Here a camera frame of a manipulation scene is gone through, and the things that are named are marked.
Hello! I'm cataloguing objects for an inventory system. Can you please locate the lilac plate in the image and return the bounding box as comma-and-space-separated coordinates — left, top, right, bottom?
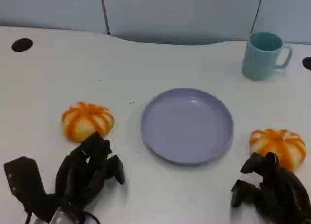
140, 87, 234, 167

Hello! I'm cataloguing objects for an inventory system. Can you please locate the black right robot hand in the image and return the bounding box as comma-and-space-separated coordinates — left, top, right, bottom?
230, 152, 311, 224

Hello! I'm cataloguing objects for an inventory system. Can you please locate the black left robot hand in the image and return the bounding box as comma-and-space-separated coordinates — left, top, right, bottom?
55, 131, 126, 211

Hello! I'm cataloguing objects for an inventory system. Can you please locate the pale green mug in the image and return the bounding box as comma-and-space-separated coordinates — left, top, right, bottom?
242, 31, 293, 81

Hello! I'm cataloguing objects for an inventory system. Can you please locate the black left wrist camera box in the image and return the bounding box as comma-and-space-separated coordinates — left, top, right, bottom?
3, 156, 60, 223

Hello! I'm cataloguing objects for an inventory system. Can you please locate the orange and white bread roll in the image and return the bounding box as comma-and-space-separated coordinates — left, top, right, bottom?
61, 101, 115, 143
249, 128, 307, 172

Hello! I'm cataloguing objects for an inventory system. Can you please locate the grey partition panel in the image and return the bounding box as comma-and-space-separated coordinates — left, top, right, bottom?
0, 0, 108, 34
101, 0, 264, 46
252, 0, 311, 45

